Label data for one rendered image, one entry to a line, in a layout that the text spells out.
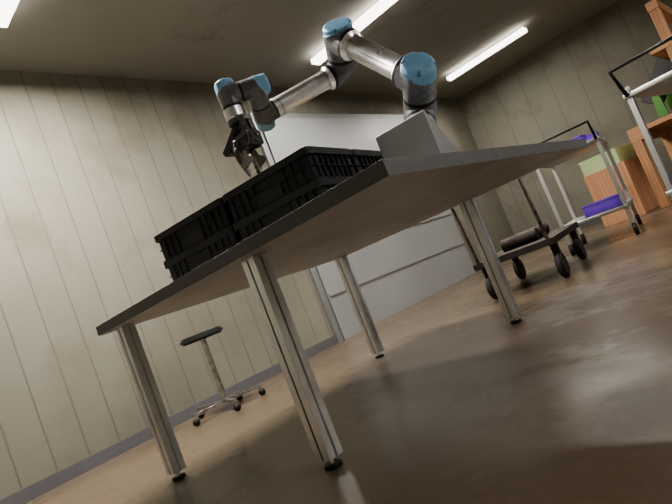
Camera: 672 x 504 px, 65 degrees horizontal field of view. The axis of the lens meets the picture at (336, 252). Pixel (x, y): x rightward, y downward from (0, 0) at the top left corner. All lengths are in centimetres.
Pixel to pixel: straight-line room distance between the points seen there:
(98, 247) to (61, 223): 29
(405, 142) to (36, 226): 289
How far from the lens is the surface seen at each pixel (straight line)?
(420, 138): 176
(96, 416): 390
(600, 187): 707
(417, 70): 182
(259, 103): 202
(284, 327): 155
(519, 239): 398
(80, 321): 396
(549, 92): 909
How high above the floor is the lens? 47
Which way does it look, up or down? 4 degrees up
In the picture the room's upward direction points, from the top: 22 degrees counter-clockwise
